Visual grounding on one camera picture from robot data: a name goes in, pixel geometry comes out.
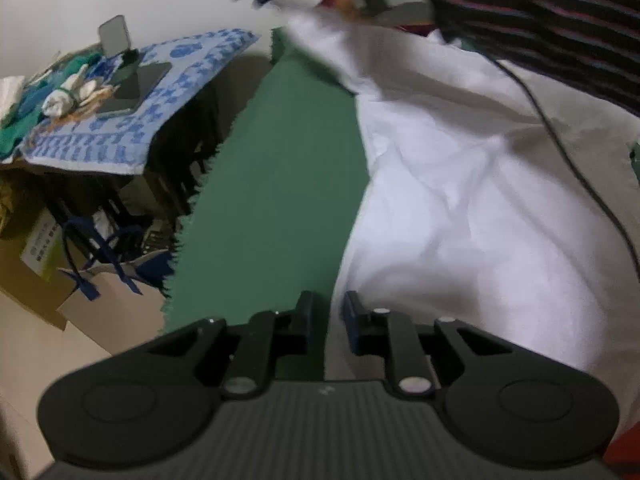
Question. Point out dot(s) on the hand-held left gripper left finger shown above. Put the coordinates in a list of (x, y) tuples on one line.
[(305, 312)]

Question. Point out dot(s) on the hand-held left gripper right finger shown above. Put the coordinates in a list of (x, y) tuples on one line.
[(352, 322)]

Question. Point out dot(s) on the white shirt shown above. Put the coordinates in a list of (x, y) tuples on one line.
[(475, 185)]

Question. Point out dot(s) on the person's right forearm striped sleeve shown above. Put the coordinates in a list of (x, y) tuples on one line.
[(550, 10)]

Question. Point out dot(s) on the green felt table cover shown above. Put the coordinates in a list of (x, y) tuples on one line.
[(280, 185)]

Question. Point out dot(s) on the blue patterned cloth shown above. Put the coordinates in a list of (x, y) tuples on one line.
[(175, 97)]

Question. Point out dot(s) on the grey phone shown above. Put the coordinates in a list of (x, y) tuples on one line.
[(115, 35)]

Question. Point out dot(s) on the black crate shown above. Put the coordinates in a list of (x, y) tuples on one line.
[(170, 160)]

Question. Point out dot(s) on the white rolled cloth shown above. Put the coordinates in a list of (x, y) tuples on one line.
[(60, 102)]

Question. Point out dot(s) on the white paper tissue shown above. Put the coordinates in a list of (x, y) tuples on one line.
[(9, 95)]

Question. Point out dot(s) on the green cloth pile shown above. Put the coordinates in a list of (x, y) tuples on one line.
[(15, 130)]

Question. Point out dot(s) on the cardboard box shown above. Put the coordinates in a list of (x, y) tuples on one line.
[(20, 280)]

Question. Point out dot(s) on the red cloth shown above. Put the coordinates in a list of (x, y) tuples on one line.
[(627, 455)]

